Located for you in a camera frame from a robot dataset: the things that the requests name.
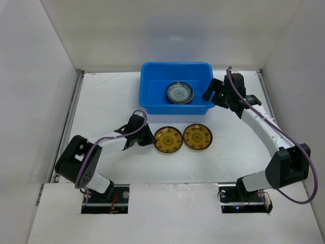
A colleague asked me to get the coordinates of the yellow patterned plate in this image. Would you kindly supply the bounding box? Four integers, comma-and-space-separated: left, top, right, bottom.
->
183, 124, 213, 150
154, 126, 183, 154

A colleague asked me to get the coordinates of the blue floral plate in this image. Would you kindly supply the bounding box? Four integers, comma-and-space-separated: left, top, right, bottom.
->
166, 81, 194, 104

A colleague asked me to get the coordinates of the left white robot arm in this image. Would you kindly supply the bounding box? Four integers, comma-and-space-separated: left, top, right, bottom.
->
54, 110, 156, 201

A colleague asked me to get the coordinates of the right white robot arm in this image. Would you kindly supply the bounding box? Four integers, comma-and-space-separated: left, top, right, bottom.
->
202, 73, 311, 201

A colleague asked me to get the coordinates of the blue plastic bin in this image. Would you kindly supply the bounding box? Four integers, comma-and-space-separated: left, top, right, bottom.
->
139, 62, 214, 115

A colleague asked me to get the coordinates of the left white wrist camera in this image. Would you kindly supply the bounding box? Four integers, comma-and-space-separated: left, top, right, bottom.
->
134, 112, 145, 120

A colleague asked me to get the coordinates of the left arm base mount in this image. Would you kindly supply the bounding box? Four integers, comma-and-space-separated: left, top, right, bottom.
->
81, 185, 130, 215

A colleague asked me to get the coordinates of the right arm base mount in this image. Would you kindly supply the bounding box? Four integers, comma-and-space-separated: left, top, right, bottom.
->
217, 183, 273, 214

